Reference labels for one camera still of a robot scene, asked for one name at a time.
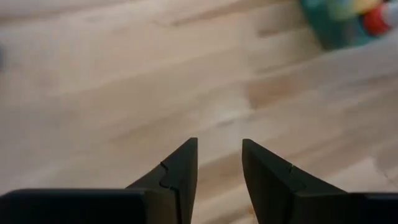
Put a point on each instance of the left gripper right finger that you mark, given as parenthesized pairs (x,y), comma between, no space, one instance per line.
(280,196)

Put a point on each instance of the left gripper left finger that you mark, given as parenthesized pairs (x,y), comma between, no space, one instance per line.
(149,202)

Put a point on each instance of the small red striped paint bottle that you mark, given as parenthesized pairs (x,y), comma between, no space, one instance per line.
(374,21)

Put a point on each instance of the teal plastic bin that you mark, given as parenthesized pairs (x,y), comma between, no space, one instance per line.
(329,28)

